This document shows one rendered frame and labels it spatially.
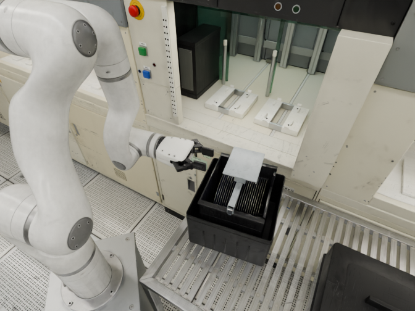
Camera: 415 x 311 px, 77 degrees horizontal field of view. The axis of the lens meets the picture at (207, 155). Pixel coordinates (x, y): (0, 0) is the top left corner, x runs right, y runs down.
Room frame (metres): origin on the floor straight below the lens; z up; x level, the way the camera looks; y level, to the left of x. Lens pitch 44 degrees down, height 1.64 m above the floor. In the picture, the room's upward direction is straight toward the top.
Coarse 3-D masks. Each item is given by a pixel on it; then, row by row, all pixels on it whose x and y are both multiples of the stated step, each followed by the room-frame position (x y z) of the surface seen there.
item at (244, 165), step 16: (224, 160) 0.66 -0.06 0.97; (240, 160) 0.54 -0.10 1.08; (256, 160) 0.54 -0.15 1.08; (240, 176) 0.48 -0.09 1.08; (256, 176) 0.48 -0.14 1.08; (272, 176) 0.60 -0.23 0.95; (208, 192) 0.54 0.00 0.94; (256, 192) 0.61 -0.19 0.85; (208, 208) 0.46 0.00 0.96; (224, 208) 0.44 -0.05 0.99; (224, 224) 0.44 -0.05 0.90; (240, 224) 0.42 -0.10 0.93; (256, 224) 0.41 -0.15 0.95
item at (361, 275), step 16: (336, 256) 0.35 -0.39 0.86; (352, 256) 0.35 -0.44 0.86; (368, 256) 0.35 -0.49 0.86; (320, 272) 0.34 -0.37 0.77; (336, 272) 0.30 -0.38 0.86; (352, 272) 0.30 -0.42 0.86; (368, 272) 0.30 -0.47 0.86; (384, 272) 0.30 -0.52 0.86; (400, 272) 0.30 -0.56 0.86; (320, 288) 0.28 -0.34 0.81; (336, 288) 0.26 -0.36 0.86; (352, 288) 0.26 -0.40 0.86; (368, 288) 0.26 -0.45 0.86; (384, 288) 0.26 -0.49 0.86; (400, 288) 0.26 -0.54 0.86; (320, 304) 0.22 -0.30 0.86; (336, 304) 0.22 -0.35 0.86; (352, 304) 0.22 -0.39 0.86; (368, 304) 0.22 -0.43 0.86; (384, 304) 0.21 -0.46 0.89; (400, 304) 0.22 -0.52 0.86
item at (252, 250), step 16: (208, 176) 0.64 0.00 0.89; (272, 192) 0.62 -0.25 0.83; (192, 208) 0.50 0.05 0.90; (256, 208) 0.59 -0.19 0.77; (272, 208) 0.59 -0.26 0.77; (192, 224) 0.44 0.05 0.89; (208, 224) 0.43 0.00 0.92; (272, 224) 0.48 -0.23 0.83; (192, 240) 0.45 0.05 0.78; (208, 240) 0.43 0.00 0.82; (224, 240) 0.41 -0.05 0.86; (240, 240) 0.39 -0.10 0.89; (256, 240) 0.37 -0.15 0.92; (272, 240) 0.37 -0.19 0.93; (240, 256) 0.39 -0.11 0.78; (256, 256) 0.37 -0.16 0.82
